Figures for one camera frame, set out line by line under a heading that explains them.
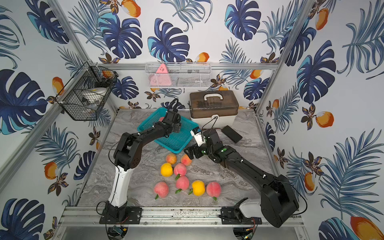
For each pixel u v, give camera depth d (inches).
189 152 28.3
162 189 30.4
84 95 31.7
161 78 35.4
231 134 42.1
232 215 29.1
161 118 43.0
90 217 30.0
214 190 30.4
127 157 23.0
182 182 31.0
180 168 33.1
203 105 37.5
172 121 32.4
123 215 27.0
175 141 40.7
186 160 34.5
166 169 33.5
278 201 16.2
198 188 31.0
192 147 28.1
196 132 28.2
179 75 40.0
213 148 24.7
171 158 35.1
